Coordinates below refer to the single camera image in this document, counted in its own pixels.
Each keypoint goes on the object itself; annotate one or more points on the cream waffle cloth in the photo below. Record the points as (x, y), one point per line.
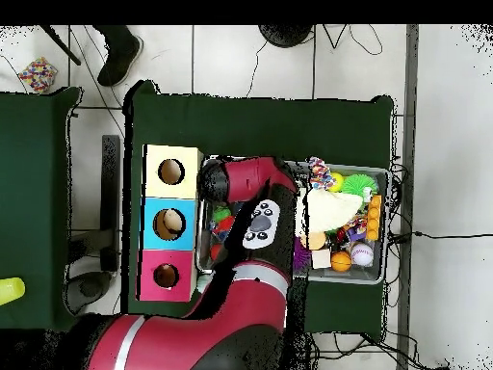
(331, 210)

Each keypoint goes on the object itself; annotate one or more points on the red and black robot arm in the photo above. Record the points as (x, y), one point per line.
(246, 308)

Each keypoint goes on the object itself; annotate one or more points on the wooden box with three holes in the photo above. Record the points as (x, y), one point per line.
(187, 231)

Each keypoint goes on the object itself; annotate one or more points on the clear mesh bin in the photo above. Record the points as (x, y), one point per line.
(362, 276)

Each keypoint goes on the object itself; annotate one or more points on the multicoloured patterned cloth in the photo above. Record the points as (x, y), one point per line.
(320, 171)

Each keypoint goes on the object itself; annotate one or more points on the dark green tablecloth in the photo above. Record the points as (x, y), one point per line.
(262, 123)
(35, 208)

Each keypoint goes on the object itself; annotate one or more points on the yellow tennis ball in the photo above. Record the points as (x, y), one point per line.
(337, 181)

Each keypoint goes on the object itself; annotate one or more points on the small orange basketball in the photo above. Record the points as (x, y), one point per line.
(341, 261)

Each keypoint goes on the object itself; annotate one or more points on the green spiky ball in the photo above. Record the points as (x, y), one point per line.
(359, 185)

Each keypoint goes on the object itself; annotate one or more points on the white baseball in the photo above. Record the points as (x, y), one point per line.
(361, 253)

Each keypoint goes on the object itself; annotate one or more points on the black chair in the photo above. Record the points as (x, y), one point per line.
(110, 200)

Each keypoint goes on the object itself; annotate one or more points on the black round stand base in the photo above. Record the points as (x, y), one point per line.
(284, 33)

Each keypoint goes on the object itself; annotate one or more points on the person's leg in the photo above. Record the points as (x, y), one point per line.
(117, 58)

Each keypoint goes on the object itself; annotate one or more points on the black rod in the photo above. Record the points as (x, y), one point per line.
(60, 45)

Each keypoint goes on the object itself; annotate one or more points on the multicoloured patterned object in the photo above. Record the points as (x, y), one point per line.
(37, 75)

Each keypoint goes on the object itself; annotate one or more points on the yellow cup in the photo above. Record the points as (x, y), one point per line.
(11, 290)

